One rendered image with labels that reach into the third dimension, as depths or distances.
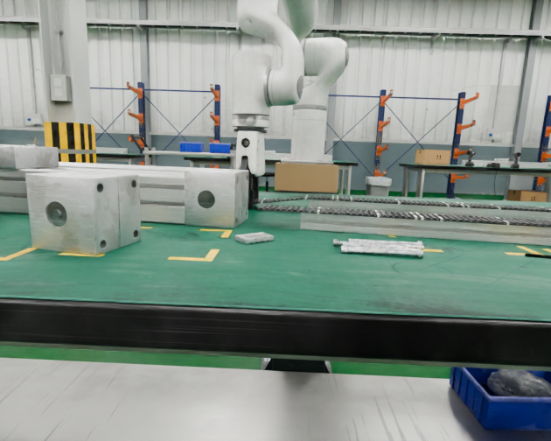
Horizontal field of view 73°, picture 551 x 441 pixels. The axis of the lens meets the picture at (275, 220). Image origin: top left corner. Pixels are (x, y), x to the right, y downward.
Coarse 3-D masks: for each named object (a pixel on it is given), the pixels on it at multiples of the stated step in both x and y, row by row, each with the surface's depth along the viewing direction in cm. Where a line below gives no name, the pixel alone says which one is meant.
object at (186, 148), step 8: (136, 136) 373; (136, 144) 353; (144, 144) 402; (184, 144) 373; (192, 144) 373; (200, 144) 379; (216, 144) 369; (224, 144) 370; (144, 152) 354; (152, 152) 356; (160, 152) 357; (168, 152) 358; (176, 152) 360; (184, 152) 361; (192, 152) 363; (200, 152) 378; (208, 152) 400; (216, 152) 371; (224, 152) 372; (232, 152) 419; (152, 160) 405; (232, 160) 421; (232, 168) 422
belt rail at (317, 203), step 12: (312, 204) 83; (324, 204) 83; (336, 204) 83; (348, 204) 82; (360, 204) 82; (372, 204) 81; (384, 204) 81; (396, 204) 81; (468, 216) 79; (480, 216) 79; (492, 216) 78; (504, 216) 78; (516, 216) 78; (528, 216) 77; (540, 216) 76
